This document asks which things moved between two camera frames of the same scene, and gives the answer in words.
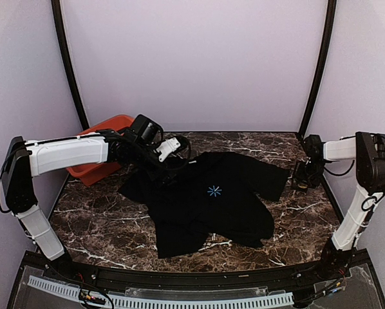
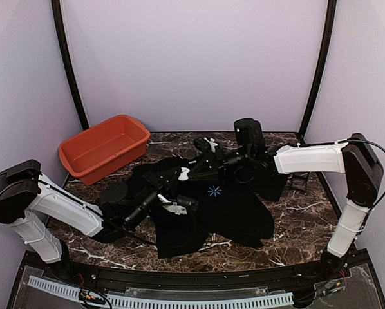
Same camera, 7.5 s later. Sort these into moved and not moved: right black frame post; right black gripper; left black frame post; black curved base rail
Moved: right black gripper
Not moved: black curved base rail; right black frame post; left black frame post
